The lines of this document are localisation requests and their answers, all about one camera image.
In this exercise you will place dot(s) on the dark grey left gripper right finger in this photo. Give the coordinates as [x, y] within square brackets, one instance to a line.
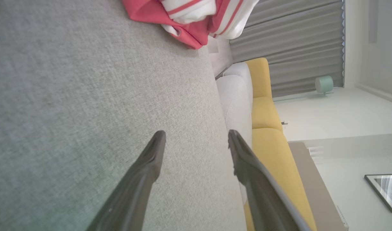
[263, 199]

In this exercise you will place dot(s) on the grey sofa seat cushion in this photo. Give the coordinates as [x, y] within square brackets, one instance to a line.
[236, 102]

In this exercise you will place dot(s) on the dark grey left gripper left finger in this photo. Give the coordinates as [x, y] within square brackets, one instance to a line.
[135, 192]

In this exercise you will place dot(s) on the black framed picture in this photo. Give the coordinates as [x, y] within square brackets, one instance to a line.
[386, 191]

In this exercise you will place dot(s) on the large grey fabric sofa ottoman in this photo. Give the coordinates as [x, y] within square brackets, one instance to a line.
[87, 96]

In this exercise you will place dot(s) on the mint green round lamp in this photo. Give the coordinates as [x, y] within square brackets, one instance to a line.
[324, 84]

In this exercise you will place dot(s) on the red white striped jersey shirt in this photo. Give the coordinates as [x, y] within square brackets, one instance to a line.
[189, 19]

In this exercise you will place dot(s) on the grey pleated curtain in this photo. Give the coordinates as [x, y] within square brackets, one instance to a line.
[295, 41]

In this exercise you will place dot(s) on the beige wooden side board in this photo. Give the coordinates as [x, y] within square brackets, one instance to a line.
[317, 192]

